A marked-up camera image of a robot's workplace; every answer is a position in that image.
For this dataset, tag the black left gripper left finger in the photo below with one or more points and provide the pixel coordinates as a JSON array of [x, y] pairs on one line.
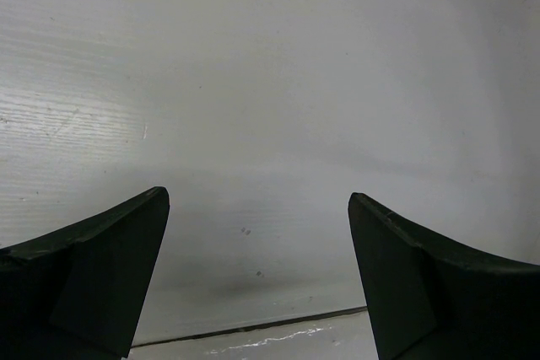
[[78, 292]]

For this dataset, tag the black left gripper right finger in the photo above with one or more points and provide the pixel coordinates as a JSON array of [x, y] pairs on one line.
[[431, 297]]

